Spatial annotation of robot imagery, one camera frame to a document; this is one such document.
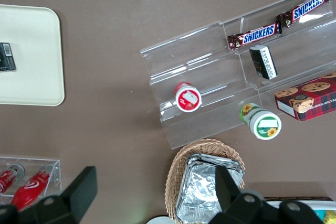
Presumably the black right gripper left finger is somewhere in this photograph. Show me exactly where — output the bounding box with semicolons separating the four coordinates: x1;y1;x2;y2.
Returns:
61;166;98;217

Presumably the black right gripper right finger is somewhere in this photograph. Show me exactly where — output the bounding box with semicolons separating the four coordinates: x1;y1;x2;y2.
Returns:
215;165;242;214

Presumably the aluminium foil tray stack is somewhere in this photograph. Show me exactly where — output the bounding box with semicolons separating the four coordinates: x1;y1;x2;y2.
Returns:
175;153;244;221

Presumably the light wicker basket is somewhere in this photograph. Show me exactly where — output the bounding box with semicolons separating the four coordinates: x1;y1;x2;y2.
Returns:
164;137;246;222

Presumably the beige plastic tray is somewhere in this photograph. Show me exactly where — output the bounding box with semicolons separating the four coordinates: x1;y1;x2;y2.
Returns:
0;4;65;106

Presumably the clear acrylic bottle rack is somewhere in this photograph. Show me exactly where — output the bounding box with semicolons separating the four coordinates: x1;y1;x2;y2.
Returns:
0;155;62;204

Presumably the red cola bottle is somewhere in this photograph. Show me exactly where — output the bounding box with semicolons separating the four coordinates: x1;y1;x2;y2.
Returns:
10;164;55;211
0;164;26;196

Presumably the green sunflower lid cup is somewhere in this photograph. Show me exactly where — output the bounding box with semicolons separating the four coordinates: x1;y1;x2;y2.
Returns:
238;102;282;140

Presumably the teal snack packet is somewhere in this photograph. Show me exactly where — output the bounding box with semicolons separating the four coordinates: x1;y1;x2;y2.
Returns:
313;209;326;224

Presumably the red strawberry lid cup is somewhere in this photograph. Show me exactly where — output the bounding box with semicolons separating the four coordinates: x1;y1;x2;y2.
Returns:
175;81;203;113

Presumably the yellow snack packet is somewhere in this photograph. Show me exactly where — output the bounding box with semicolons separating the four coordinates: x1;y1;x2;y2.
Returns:
324;211;336;224

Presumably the red tartan cookie box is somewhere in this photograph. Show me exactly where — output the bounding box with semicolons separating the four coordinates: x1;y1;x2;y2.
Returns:
274;71;336;122

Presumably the small black white box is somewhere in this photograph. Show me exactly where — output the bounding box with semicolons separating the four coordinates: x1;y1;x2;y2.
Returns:
248;45;278;80

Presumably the clear acrylic stepped riser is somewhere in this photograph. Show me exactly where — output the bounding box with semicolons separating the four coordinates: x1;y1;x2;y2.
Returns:
140;20;260;148
222;0;336;120

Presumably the small black printed packet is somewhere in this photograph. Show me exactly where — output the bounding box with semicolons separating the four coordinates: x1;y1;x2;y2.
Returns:
0;42;17;72

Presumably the Snickers chocolate bar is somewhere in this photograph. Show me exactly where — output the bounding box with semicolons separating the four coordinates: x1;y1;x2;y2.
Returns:
227;22;283;51
275;0;330;28

